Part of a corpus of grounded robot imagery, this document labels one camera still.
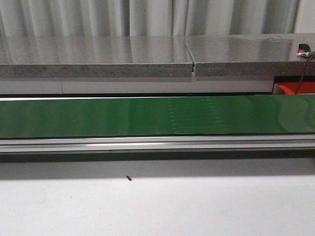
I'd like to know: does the grey stone countertop slab right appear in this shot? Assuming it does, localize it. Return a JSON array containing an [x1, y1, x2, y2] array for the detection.
[[185, 33, 315, 77]]

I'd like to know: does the grey stone countertop slab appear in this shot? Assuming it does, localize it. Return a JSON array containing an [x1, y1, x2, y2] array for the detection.
[[185, 33, 315, 77], [0, 36, 193, 78]]

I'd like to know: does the green conveyor belt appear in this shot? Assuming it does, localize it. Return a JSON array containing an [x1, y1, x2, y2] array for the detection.
[[0, 94, 315, 139]]

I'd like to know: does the red plastic bin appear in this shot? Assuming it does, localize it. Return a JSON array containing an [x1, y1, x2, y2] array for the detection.
[[278, 82, 315, 94]]

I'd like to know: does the grey stone countertop slab left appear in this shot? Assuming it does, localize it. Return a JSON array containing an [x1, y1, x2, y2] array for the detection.
[[0, 36, 193, 78]]

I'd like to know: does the small sensor circuit board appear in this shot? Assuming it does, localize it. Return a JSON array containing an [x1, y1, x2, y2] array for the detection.
[[297, 43, 315, 58]]

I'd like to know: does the grey pleated curtain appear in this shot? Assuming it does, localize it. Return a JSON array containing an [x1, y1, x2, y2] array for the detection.
[[0, 0, 315, 37]]

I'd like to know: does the aluminium conveyor side rail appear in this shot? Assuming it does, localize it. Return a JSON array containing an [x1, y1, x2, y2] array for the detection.
[[0, 134, 315, 153]]

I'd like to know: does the thin red orange wire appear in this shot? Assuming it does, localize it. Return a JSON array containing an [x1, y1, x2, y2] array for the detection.
[[295, 56, 313, 94]]

